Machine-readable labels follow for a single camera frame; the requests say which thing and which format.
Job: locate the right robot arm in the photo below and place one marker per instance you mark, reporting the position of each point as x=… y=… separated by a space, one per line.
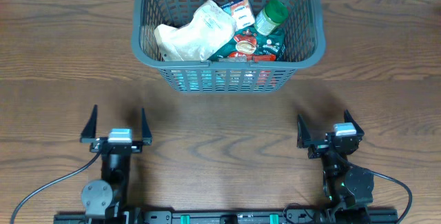
x=349 y=188

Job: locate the beige paper bag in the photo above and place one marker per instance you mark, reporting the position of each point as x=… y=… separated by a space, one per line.
x=209 y=30

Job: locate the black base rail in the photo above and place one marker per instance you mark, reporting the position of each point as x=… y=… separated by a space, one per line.
x=288 y=216

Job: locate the Kleenex tissue multipack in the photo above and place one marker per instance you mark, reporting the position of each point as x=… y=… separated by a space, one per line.
x=241 y=11

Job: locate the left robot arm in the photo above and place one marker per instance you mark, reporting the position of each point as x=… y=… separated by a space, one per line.
x=105 y=199

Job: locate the teal snack packet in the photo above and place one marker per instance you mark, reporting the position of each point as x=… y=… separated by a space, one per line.
x=194 y=80

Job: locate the orange spaghetti packet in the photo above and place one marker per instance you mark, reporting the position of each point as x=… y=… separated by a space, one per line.
x=236 y=80

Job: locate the green Nescafe coffee bag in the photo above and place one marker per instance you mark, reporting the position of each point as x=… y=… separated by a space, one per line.
x=248 y=45

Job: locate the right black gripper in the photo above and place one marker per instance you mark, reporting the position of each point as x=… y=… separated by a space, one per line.
x=320 y=147

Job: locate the green lidded jar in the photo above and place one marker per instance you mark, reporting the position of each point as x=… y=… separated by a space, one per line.
x=270 y=17

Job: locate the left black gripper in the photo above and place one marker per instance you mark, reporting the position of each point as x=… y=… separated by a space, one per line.
x=98 y=140

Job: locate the grey plastic slatted basket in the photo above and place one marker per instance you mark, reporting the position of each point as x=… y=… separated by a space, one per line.
x=304 y=39

